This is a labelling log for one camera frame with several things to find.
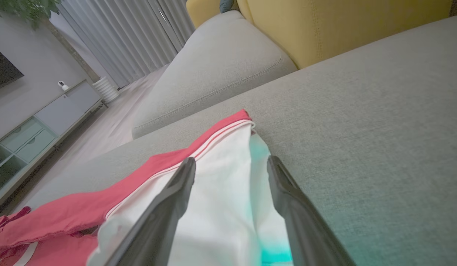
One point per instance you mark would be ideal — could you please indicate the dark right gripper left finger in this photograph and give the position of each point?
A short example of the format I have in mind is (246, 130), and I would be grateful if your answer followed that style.
(158, 218)

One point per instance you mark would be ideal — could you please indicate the red garment with white trim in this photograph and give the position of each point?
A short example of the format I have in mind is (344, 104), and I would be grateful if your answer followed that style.
(221, 192)

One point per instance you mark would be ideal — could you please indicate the grey sofa side cushion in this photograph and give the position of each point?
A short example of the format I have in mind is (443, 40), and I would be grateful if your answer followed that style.
(213, 74)

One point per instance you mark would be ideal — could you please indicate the grey pleated curtain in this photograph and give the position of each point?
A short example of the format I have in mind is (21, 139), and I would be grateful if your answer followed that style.
(125, 37)

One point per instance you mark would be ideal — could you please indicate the small white security camera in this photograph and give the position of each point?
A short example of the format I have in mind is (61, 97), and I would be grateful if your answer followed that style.
(63, 85)

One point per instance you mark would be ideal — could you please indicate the yellow back cushion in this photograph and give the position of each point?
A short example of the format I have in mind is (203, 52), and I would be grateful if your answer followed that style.
(343, 26)
(204, 11)

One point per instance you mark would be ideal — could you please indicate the grey fabric sofa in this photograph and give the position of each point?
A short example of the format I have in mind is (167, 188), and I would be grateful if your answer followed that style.
(361, 129)

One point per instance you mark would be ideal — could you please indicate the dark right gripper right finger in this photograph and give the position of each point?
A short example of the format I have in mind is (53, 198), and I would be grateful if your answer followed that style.
(302, 221)

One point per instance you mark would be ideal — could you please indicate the white ribbed air purifier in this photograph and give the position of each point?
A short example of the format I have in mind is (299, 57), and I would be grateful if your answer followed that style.
(105, 89)

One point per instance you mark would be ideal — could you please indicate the pale green tv cabinet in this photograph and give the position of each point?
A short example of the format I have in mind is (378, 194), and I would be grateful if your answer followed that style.
(40, 129)

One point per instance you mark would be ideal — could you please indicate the green leafy house plant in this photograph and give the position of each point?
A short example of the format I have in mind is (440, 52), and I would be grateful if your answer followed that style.
(25, 9)

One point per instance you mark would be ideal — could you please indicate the teal pillow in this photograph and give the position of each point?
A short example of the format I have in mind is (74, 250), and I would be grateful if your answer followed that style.
(226, 5)

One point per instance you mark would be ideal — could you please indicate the black wall television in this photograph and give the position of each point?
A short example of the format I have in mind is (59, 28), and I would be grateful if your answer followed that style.
(3, 70)

